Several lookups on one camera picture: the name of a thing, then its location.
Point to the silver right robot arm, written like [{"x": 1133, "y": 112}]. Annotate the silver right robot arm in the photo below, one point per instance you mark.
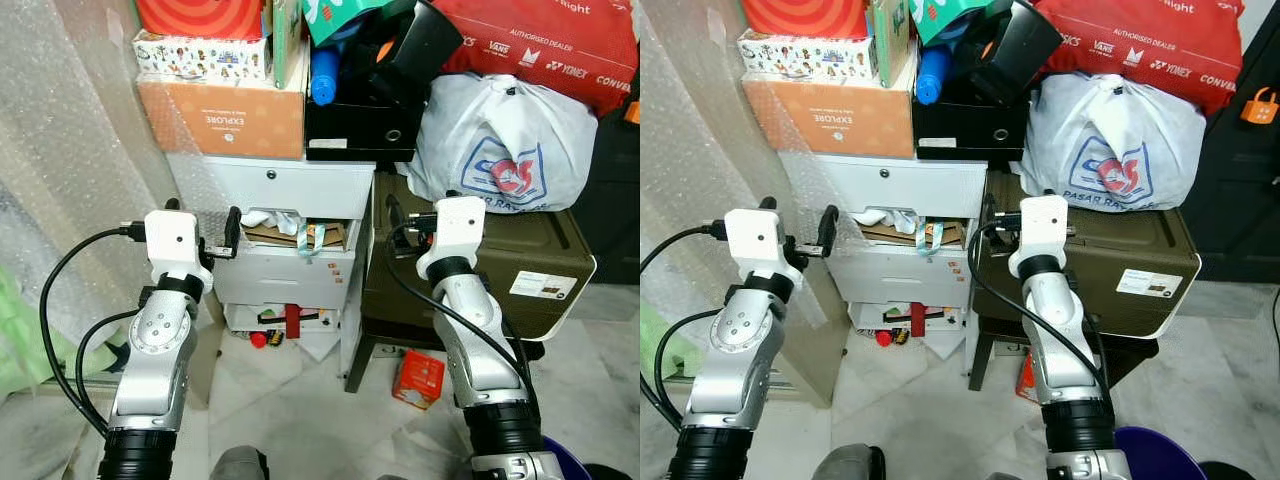
[
  {"x": 1065, "y": 340},
  {"x": 480, "y": 350}
]

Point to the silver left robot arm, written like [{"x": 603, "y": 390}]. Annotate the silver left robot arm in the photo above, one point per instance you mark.
[
  {"x": 155, "y": 360},
  {"x": 735, "y": 360}
]

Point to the white cloth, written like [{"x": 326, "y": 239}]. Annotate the white cloth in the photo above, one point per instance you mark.
[
  {"x": 265, "y": 220},
  {"x": 885, "y": 218}
]

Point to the brown cardboard piece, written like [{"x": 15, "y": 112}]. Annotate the brown cardboard piece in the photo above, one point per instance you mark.
[
  {"x": 330, "y": 236},
  {"x": 950, "y": 234}
]

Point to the teal ribbon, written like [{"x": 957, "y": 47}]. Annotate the teal ribbon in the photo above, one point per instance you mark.
[
  {"x": 310, "y": 240},
  {"x": 928, "y": 238}
]

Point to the white drawer cabinet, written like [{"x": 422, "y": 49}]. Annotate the white drawer cabinet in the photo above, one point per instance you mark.
[
  {"x": 290, "y": 185},
  {"x": 900, "y": 185}
]

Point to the black flat box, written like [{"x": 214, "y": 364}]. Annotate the black flat box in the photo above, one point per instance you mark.
[
  {"x": 965, "y": 130},
  {"x": 360, "y": 130}
]

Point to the orange cardboard box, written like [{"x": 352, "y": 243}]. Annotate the orange cardboard box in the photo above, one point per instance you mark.
[
  {"x": 830, "y": 120},
  {"x": 220, "y": 120}
]

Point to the clear bubble wrap sheet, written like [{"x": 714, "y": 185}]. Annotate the clear bubble wrap sheet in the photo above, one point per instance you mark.
[
  {"x": 80, "y": 120},
  {"x": 700, "y": 120}
]

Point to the olive green storage box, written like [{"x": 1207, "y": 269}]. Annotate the olive green storage box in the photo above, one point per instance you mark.
[
  {"x": 530, "y": 250},
  {"x": 1130, "y": 250}
]

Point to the white plastic shopping bag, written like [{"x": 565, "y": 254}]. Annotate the white plastic shopping bag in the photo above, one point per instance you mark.
[
  {"x": 500, "y": 140},
  {"x": 1110, "y": 140}
]

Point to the white cartoon print box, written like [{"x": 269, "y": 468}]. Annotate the white cartoon print box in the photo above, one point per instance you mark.
[
  {"x": 200, "y": 58},
  {"x": 805, "y": 58}
]

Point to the blue bottle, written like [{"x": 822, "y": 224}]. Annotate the blue bottle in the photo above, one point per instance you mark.
[
  {"x": 324, "y": 78},
  {"x": 932, "y": 78}
]

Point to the black cabinet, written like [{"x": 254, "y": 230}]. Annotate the black cabinet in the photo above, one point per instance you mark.
[
  {"x": 1235, "y": 190},
  {"x": 615, "y": 200}
]

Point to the small red box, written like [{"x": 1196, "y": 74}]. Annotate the small red box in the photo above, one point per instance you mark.
[
  {"x": 1025, "y": 378},
  {"x": 420, "y": 380}
]

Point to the orange padlock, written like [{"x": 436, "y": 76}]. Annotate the orange padlock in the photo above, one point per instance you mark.
[
  {"x": 1260, "y": 108},
  {"x": 633, "y": 112}
]

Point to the black bag orange trim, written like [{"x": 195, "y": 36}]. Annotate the black bag orange trim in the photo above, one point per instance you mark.
[
  {"x": 410, "y": 50},
  {"x": 1010, "y": 45}
]

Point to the green plastic bag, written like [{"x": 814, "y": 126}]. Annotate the green plastic bag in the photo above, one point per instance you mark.
[
  {"x": 660, "y": 345},
  {"x": 18, "y": 340}
]

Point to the red box white circles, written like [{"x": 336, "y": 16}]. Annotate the red box white circles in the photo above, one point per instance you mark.
[
  {"x": 805, "y": 15},
  {"x": 200, "y": 15}
]

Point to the green edged box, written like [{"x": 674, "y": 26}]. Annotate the green edged box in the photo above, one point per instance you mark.
[
  {"x": 892, "y": 40},
  {"x": 287, "y": 40}
]

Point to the grey robot left leg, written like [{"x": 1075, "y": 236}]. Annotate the grey robot left leg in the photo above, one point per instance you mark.
[
  {"x": 238, "y": 465},
  {"x": 848, "y": 465}
]

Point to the red sports brand bag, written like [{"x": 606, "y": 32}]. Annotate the red sports brand bag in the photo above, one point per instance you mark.
[
  {"x": 1150, "y": 45},
  {"x": 550, "y": 45}
]

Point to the purple bucket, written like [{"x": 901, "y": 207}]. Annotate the purple bucket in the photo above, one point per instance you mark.
[
  {"x": 1160, "y": 455},
  {"x": 562, "y": 462}
]

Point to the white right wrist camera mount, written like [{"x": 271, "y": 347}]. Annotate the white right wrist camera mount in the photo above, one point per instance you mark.
[
  {"x": 1042, "y": 228},
  {"x": 455, "y": 230}
]

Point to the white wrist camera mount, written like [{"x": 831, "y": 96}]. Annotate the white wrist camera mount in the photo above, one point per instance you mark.
[
  {"x": 175, "y": 240},
  {"x": 455, "y": 230},
  {"x": 755, "y": 240},
  {"x": 1042, "y": 228}
]

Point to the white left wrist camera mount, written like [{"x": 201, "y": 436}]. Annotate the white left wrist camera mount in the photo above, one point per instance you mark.
[
  {"x": 755, "y": 240},
  {"x": 175, "y": 240}
]

